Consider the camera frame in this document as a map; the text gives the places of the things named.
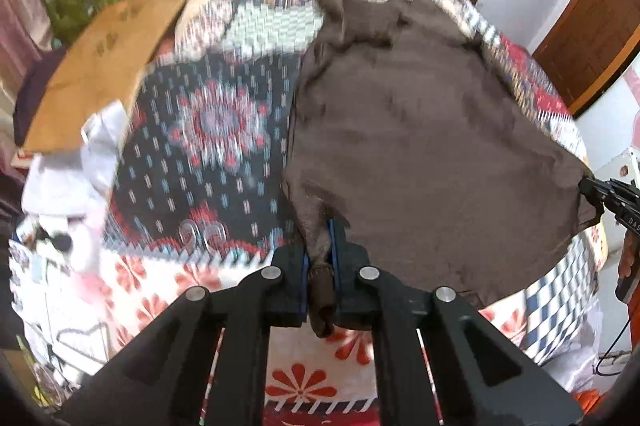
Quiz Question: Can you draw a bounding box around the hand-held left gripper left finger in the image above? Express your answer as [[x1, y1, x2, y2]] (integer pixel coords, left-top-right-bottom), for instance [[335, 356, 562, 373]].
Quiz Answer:
[[60, 246, 308, 426]]

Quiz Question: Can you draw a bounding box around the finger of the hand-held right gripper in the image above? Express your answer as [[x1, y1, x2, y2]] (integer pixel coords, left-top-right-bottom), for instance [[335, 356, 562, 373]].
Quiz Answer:
[[592, 193, 632, 221], [579, 176, 640, 203]]

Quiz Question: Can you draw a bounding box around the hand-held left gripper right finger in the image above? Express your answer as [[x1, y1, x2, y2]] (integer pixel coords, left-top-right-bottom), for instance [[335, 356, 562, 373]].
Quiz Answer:
[[327, 218, 586, 426]]

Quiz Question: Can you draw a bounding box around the brown small garment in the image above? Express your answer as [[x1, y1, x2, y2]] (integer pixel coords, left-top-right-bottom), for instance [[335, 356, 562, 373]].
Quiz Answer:
[[282, 0, 603, 339]]

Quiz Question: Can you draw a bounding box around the person's right hand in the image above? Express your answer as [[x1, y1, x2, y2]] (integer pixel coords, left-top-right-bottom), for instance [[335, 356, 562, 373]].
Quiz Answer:
[[617, 233, 640, 304]]

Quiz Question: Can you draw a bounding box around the wooden door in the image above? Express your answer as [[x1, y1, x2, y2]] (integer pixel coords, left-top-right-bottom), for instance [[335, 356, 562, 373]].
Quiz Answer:
[[532, 0, 640, 117]]

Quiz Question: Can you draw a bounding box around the patchwork printed blanket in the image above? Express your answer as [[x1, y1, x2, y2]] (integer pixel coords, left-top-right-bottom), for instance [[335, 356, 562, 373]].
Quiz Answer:
[[100, 0, 608, 426]]

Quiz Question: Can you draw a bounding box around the person's orange clothing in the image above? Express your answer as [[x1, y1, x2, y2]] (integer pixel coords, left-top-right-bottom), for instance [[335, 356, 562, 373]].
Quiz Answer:
[[574, 388, 607, 413]]

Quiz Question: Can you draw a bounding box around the bamboo lap table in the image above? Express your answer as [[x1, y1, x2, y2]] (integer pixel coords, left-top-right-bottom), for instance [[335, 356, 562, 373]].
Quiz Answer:
[[22, 0, 231, 154]]

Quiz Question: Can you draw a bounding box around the dark purple cloth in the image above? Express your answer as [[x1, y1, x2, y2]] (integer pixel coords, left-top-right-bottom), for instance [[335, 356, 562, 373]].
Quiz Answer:
[[12, 51, 66, 147]]

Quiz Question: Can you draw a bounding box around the pink curtain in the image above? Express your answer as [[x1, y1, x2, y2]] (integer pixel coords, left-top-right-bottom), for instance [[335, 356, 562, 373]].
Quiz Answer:
[[0, 0, 56, 82]]

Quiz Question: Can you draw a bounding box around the black cable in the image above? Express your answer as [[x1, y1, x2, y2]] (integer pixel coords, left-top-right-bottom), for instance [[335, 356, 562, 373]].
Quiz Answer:
[[594, 306, 633, 377]]

